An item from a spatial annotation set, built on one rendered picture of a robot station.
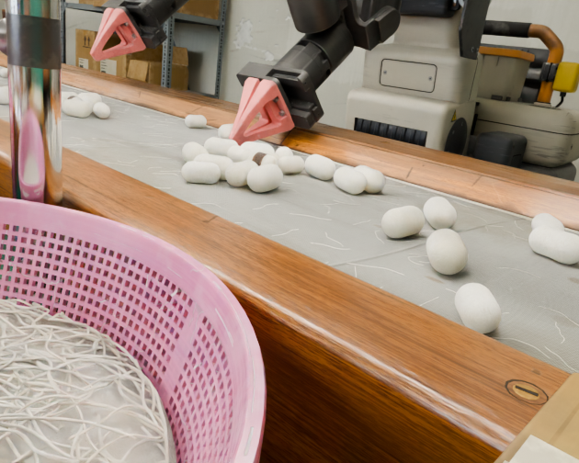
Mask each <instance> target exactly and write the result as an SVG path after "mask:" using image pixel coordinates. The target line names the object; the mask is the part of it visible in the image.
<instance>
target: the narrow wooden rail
mask: <svg viewBox="0 0 579 463"><path fill-rule="evenodd" d="M0 197H1V198H13V191H12V168H11V145H10V122H8V121H5V120H3V119H0ZM62 207H63V208H67V209H74V210H78V211H82V212H85V213H89V214H92V215H96V216H99V217H102V218H105V219H109V220H114V221H116V222H119V223H122V224H125V225H128V226H131V227H132V228H135V229H137V230H140V231H143V232H147V233H149V234H151V235H152V236H154V237H157V238H159V239H161V240H163V241H165V242H167V243H170V244H172V245H174V247H176V248H178V249H179V250H181V251H183V252H184V253H186V254H188V255H190V256H191V257H193V258H194V259H196V260H197V261H198V262H200V263H201V264H203V265H204V266H205V267H207V268H208V269H209V271H211V272H212V273H213V274H214V275H215V276H216V277H217V278H218V279H219V280H220V281H221V282H222V283H223V284H224V285H225V286H226V287H227V288H228V289H229V290H230V291H231V292H232V294H233V295H234V296H235V297H236V299H237V300H238V302H239V303H240V305H241V306H242V308H243V309H244V312H245V314H246V316H247V318H248V320H249V322H250V323H251V325H252V327H253V329H254V331H255V336H256V339H257V341H258V343H259V346H260V349H261V354H262V358H263V362H264V367H265V373H266V384H267V411H266V422H265V429H264V436H263V443H262V448H261V455H260V461H259V463H494V462H495V461H496V460H497V459H498V458H499V456H500V455H501V454H502V453H503V452H504V451H505V449H506V448H507V447H508V446H509V445H510V444H511V443H512V441H513V440H514V439H515V438H516V437H517V436H518V434H519V433H520V432H521V431H522V430H523V429H524V428H525V426H526V425H527V424H528V423H529V422H530V421H531V419H532V418H533V417H534V416H535V415H536V414H537V413H538V411H539V410H540V409H541V408H542V407H543V406H544V404H545V403H546V402H547V401H548V400H549V399H550V398H551V396H552V395H553V394H554V393H555V392H556V391H557V389H558V388H559V387H560V386H561V385H562V384H563V382H564V381H565V380H566V379H567V378H569V377H570V376H571V375H572V374H571V373H569V372H567V371H564V370H562V369H560V368H558V367H555V366H553V365H551V364H549V363H546V362H544V361H542V360H540V359H537V358H536V357H534V356H530V355H528V354H526V353H524V352H522V351H519V350H517V349H515V348H514V347H511V346H509V345H507V344H503V343H501V342H499V341H497V340H495V339H493V338H491V337H489V336H487V335H484V334H482V333H479V332H476V331H474V330H473V329H471V328H468V327H466V326H464V325H462V324H459V323H457V322H454V321H452V320H450V319H448V318H446V317H444V316H441V315H439V314H437V313H435V312H433V311H430V310H428V309H425V308H423V307H421V306H419V305H417V304H414V303H412V302H411V301H409V300H406V299H403V298H401V297H398V296H396V295H394V294H392V293H390V292H388V291H386V290H384V289H382V288H378V287H376V286H374V285H371V284H370V283H368V282H366V281H363V280H361V279H359V278H357V277H353V276H351V275H349V274H348V273H345V272H343V271H341V270H339V269H336V268H334V267H332V266H330V265H327V264H325V263H323V262H320V261H318V260H316V259H314V258H312V257H310V256H308V255H306V254H302V253H300V252H298V251H296V250H293V249H291V248H289V247H288V246H285V245H283V244H281V243H278V242H275V241H273V240H271V239H269V238H267V237H265V236H263V235H261V234H258V233H256V232H254V231H250V230H248V229H246V228H245V227H243V226H240V225H238V224H236V223H234V222H231V221H229V220H226V219H224V218H222V217H220V216H218V215H215V214H213V213H211V212H209V211H207V210H205V209H202V208H200V207H197V206H195V205H193V204H191V203H188V202H186V201H185V200H183V199H180V198H177V197H175V196H173V195H170V194H168V193H166V192H164V191H162V190H160V189H158V188H156V187H153V186H150V185H148V184H145V183H143V182H142V181H140V180H138V179H135V178H133V177H131V176H129V175H125V174H123V173H122V172H119V171H117V170H115V169H113V168H110V167H108V166H106V165H104V164H101V163H99V162H97V161H95V160H92V159H90V158H88V157H86V156H83V155H82V154H80V153H78V152H74V151H72V150H70V149H68V148H65V147H62Z"/></svg>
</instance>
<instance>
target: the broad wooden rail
mask: <svg viewBox="0 0 579 463"><path fill-rule="evenodd" d="M0 66H1V67H5V68H7V56H6V55H4V54H3V53H2V52H1V51H0ZM62 84H63V85H69V86H71V87H75V88H78V89H82V90H85V91H88V92H91V93H97V94H99V95H102V96H107V97H110V98H114V99H117V100H120V101H123V102H127V103H130V104H133V105H136V106H140V107H146V108H149V109H152V110H155V111H159V112H162V113H165V114H168V115H172V116H175V117H179V118H182V119H186V117H187V116H188V115H201V116H204V117H205V118H206V120H207V124H206V125H207V126H211V127H213V128H217V129H218V128H219V127H220V126H221V125H224V124H233V123H234V122H235V119H236V116H237V113H238V110H239V106H240V104H236V103H233V102H228V101H224V100H220V99H216V98H212V97H208V96H201V95H197V94H192V93H189V92H185V91H180V90H176V89H172V88H168V87H164V86H160V85H153V84H149V83H145V82H141V81H137V80H132V79H129V78H125V77H120V76H116V75H113V74H109V73H101V72H98V71H93V70H89V69H86V68H81V67H77V66H73V65H69V64H65V63H62ZM259 141H264V142H268V143H271V144H275V145H277V146H281V147H288V148H290V149H291V150H294V151H297V152H303V153H307V154H309V155H313V154H319V155H321V156H323V157H325V158H328V159H330V160H332V161H333V162H336V163H339V164H344V165H348V166H351V167H355V168H356V167H357V166H360V165H365V166H367V167H369V168H371V169H375V170H378V171H380V172H381V173H382V174H383V176H387V177H389V178H393V179H396V180H400V181H403V182H406V183H409V184H413V185H416V186H421V187H425V188H428V189H432V190H435V191H438V192H441V193H445V194H448V195H451V196H454V197H458V198H464V199H467V200H470V201H473V202H477V203H480V204H484V205H486V206H490V207H493V208H497V209H502V210H505V211H509V212H512V213H516V214H518V215H522V216H525V217H529V218H531V219H534V217H535V216H537V215H539V214H540V213H548V214H551V216H553V217H554V218H556V219H557V220H559V221H560V222H561V223H562V224H563V227H564V228H567V229H570V230H574V231H577V232H579V183H578V182H574V181H570V180H566V179H562V178H558V177H554V176H550V175H543V174H539V173H534V172H530V171H527V170H522V169H518V168H515V167H510V166H506V165H502V164H495V163H491V162H486V161H483V160H479V159H474V158H471V157H467V156H462V155H458V154H455V153H450V152H443V151H440V150H435V149H431V148H427V147H423V146H419V145H415V144H411V143H407V142H403V141H396V140H392V139H387V138H383V137H380V136H375V135H371V134H367V133H363V132H359V131H355V130H348V129H344V128H339V127H336V126H332V125H327V124H323V123H320V122H315V123H314V125H313V126H312V127H311V128H310V129H309V130H306V129H303V128H300V127H296V126H294V128H293V129H292V130H288V131H285V132H281V133H279V134H276V135H272V136H269V137H265V138H263V139H260V140H259Z"/></svg>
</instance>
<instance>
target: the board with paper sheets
mask: <svg viewBox="0 0 579 463"><path fill-rule="evenodd" d="M530 435H533V436H535V437H537V438H538V439H540V440H542V441H544V442H546V443H547V444H549V445H551V446H554V447H556V448H558V449H560V450H561V451H562V452H564V453H566V454H568V455H570V456H572V457H575V458H577V459H578V460H579V373H573V374H572V375H571V376H570V377H569V378H567V379H566V380H565V381H564V382H563V384H562V385H561V386H560V387H559V388H558V389H557V391H556V392H555V393H554V394H553V395H552V396H551V398H550V399H549V400H548V401H547V402H546V403H545V404H544V406H543V407H542V408H541V409H540V410H539V411H538V413H537V414H536V415H535V416H534V417H533V418H532V419H531V421H530V422H529V423H528V424H527V425H526V426H525V428H524V429H523V430H522V431H521V432H520V433H519V434H518V436H517V437H516V438H515V439H514V440H513V441H512V443H511V444H510V445H509V446H508V447H507V448H506V449H505V451H504V452H503V453H502V454H501V455H500V456H499V458H498V459H497V460H496V461H495V462H494V463H504V461H507V462H510V460H511V459H512V458H513V457H514V455H515V454H516V453H517V451H518V450H519V449H520V447H522V446H523V444H524V443H525V442H526V440H527V439H528V438H529V436H530Z"/></svg>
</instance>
